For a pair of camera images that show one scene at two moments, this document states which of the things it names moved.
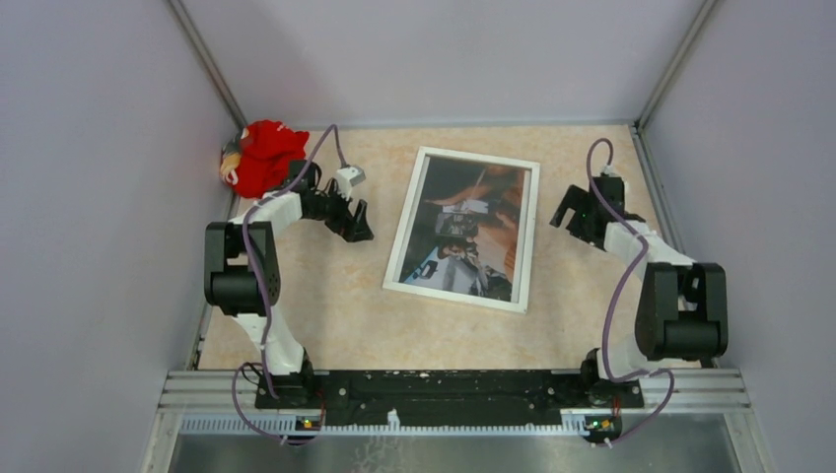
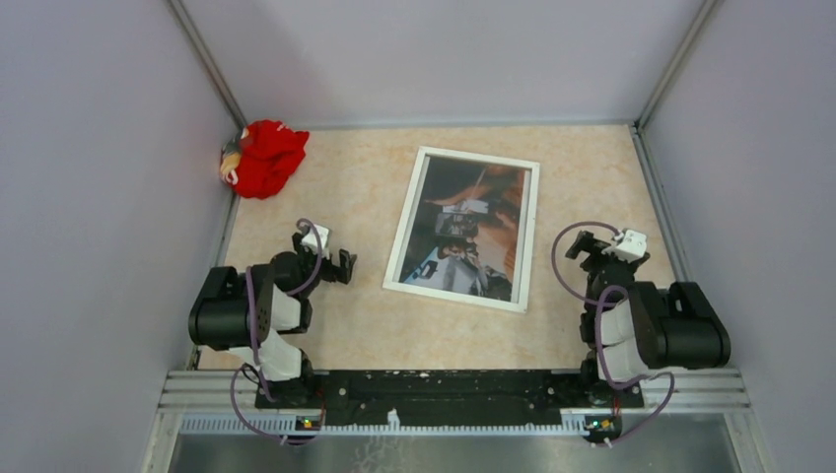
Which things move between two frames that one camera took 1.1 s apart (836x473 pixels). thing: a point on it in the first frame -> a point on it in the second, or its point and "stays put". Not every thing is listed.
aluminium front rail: [673, 402] stays put
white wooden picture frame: [522, 305] stays put
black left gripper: [350, 228] -> [333, 271]
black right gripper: [573, 226] -> [587, 241]
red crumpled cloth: [267, 148] stays put
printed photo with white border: [467, 230] stays put
